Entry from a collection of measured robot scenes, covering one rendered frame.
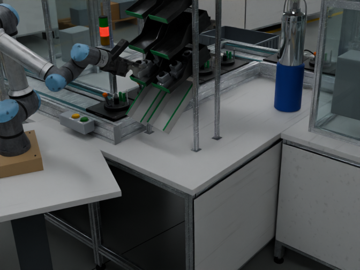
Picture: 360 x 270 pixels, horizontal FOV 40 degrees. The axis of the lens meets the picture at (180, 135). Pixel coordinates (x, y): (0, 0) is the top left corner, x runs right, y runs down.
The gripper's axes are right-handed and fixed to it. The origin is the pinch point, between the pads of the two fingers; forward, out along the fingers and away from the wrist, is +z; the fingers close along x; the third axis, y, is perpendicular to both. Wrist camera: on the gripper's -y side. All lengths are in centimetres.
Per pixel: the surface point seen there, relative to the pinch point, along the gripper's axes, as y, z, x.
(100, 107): 30.4, 10.1, -35.3
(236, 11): -93, 399, -337
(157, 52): -8.3, -1.5, 11.5
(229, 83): -3, 94, -28
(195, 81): -1.2, 16.9, 21.8
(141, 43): -9.5, 0.7, -4.8
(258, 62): -21, 122, -34
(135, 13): -21.5, -10.9, -0.2
